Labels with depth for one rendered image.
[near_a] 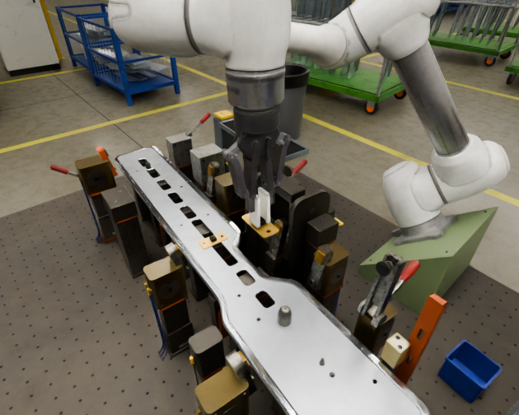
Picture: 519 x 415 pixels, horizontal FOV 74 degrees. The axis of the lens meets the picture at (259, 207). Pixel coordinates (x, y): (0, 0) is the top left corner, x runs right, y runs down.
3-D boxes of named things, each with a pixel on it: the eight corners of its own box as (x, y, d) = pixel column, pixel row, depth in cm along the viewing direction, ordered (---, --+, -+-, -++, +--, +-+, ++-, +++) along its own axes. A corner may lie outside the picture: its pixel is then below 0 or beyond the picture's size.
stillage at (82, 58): (72, 66, 632) (54, 6, 576) (116, 59, 673) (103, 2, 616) (94, 81, 557) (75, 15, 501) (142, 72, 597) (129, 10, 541)
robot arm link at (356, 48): (296, 35, 91) (343, 1, 85) (314, 41, 107) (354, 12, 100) (320, 80, 93) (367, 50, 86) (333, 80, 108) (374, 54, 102)
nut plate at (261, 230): (240, 217, 71) (240, 212, 70) (256, 211, 73) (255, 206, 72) (264, 239, 65) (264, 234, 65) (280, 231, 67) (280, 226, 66)
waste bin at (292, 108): (251, 133, 399) (250, 67, 356) (283, 122, 425) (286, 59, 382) (281, 149, 368) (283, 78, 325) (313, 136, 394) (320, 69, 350)
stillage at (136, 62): (95, 86, 541) (76, 16, 484) (142, 76, 583) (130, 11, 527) (128, 106, 469) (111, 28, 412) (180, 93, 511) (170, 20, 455)
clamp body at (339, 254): (301, 337, 111) (310, 252, 89) (325, 320, 116) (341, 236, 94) (315, 352, 107) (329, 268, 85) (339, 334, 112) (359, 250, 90)
